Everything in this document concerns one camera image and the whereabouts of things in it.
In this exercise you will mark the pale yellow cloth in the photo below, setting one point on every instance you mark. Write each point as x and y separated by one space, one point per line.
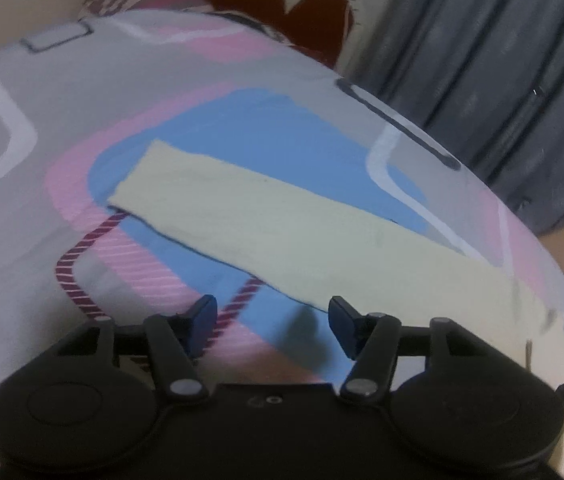
287 225

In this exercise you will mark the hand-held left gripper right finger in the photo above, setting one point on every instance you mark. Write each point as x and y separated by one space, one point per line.
339 321

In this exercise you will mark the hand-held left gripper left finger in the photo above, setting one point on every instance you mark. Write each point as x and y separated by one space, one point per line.
206 321

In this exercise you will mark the white blanket with red flower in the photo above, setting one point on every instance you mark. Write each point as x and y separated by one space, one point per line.
312 15

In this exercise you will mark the grey-blue curtain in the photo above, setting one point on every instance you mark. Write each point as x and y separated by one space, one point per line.
487 60

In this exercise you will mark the patterned grey pink bed sheet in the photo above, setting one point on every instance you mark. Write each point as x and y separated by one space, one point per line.
112 85

